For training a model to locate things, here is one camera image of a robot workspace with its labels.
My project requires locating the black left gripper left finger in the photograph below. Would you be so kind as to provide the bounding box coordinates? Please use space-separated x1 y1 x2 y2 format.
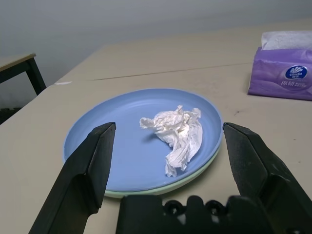
29 121 117 234

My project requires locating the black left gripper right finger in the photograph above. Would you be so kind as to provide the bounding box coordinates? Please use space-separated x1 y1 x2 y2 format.
222 122 312 234

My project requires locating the blue plastic plate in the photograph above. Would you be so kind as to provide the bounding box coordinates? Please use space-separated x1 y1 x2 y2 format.
62 87 223 192

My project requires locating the white tissue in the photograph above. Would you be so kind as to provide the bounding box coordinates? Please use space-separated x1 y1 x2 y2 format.
139 104 203 178

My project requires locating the green plastic plate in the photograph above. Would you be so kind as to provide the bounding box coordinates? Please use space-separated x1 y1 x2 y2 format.
104 143 222 198

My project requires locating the purple tissue box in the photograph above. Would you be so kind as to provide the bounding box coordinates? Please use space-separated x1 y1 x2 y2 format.
247 31 312 101

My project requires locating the dark side table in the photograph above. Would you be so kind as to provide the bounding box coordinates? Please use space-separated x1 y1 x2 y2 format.
0 53 47 96

